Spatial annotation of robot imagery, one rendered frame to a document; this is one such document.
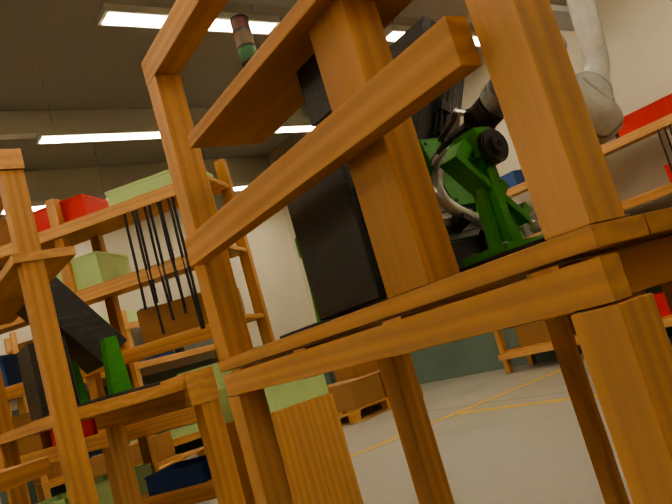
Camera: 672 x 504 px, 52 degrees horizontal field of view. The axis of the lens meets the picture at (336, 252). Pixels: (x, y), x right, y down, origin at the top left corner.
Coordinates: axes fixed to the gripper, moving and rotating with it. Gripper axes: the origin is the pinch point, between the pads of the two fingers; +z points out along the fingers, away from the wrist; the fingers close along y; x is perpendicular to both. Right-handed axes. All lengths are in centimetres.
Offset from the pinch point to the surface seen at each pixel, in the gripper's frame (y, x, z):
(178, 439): -43, -229, 853
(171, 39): 83, -32, 42
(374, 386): -191, -271, 550
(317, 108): 34.2, 5.9, 2.8
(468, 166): 2.7, 26.4, -22.1
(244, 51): 58, -11, 13
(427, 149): 4.2, -4.5, 4.3
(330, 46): 38.7, 12.0, -18.8
